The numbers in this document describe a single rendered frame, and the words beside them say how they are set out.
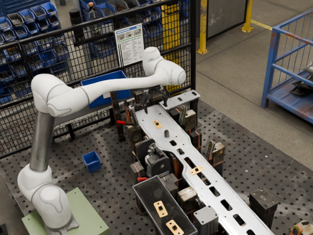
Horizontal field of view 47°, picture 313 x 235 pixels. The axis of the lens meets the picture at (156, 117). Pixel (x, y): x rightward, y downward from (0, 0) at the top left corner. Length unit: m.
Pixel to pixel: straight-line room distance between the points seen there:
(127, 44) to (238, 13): 3.08
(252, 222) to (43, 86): 1.21
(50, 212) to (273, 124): 2.61
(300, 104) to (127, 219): 2.40
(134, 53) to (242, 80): 2.16
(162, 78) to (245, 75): 2.83
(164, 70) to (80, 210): 0.97
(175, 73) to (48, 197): 0.93
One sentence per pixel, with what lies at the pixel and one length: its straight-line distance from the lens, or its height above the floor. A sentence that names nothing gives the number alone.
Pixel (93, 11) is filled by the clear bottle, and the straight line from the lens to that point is 2.50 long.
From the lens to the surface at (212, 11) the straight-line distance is 5.00.
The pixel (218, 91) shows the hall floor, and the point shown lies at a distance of 4.34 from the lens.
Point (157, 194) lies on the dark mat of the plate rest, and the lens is 1.74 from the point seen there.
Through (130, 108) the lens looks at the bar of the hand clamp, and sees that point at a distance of 2.14.
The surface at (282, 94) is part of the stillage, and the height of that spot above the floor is 0.16.
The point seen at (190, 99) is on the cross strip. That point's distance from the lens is 2.54.
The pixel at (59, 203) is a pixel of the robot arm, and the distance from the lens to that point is 2.02.
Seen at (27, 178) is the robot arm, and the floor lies 1.05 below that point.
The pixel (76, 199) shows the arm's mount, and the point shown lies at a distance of 2.30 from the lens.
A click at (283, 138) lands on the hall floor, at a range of 3.80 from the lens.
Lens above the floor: 2.52
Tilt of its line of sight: 39 degrees down
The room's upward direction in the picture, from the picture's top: 5 degrees counter-clockwise
